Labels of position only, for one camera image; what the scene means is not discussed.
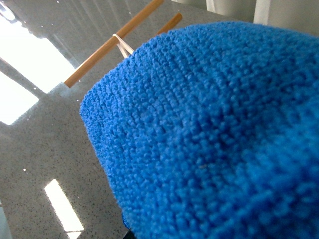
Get blue microfiber cloth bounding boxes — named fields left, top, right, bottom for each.
left=80, top=21, right=319, bottom=239

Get white pleated curtain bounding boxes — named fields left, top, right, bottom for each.
left=177, top=0, right=319, bottom=36

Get white towel rack, wooden bars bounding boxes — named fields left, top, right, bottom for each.
left=63, top=0, right=183, bottom=88

